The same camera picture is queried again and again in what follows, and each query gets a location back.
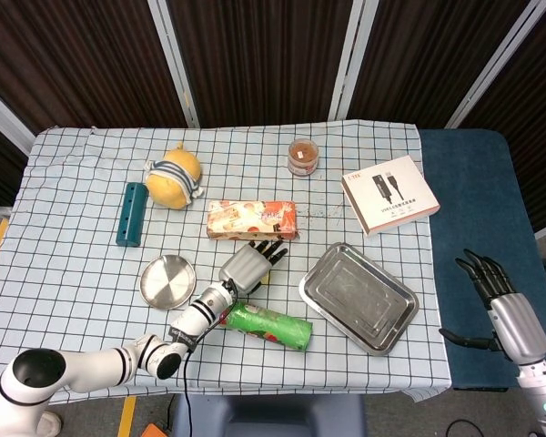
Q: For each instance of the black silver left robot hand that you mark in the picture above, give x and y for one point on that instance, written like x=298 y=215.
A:
x=245 y=268

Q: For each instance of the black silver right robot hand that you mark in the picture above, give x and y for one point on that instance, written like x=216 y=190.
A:
x=518 y=323

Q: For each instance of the yellow cube block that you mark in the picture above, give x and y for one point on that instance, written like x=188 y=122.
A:
x=266 y=277

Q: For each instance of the green snack can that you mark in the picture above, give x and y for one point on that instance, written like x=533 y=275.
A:
x=273 y=325

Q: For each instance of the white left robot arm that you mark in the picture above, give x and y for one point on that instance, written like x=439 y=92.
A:
x=95 y=364

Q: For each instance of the orange printed snack box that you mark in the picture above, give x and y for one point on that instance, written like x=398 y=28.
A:
x=250 y=220

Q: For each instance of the round steel plate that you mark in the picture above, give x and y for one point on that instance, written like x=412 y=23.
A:
x=168 y=282

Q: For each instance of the dark blue table pad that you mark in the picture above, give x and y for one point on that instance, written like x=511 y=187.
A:
x=473 y=227

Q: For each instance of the yellow plush toy striped cloth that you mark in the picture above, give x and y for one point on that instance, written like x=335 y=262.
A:
x=173 y=182

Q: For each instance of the rectangular steel tray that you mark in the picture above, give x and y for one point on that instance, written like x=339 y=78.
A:
x=359 y=298

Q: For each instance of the small clear jar brown contents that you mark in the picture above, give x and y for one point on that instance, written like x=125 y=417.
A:
x=302 y=157

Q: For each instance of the teal rectangular bar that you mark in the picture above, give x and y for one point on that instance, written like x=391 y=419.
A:
x=131 y=216

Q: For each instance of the dark blue chair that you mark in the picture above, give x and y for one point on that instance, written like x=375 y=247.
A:
x=264 y=419

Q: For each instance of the white checkered tablecloth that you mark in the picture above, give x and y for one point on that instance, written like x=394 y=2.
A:
x=73 y=273

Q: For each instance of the orange object on floor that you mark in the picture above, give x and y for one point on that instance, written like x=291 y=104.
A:
x=154 y=431

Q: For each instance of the dark brown folding screen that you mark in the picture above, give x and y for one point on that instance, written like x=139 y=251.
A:
x=264 y=54

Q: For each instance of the white sneaker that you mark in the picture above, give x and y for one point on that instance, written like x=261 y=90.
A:
x=52 y=425

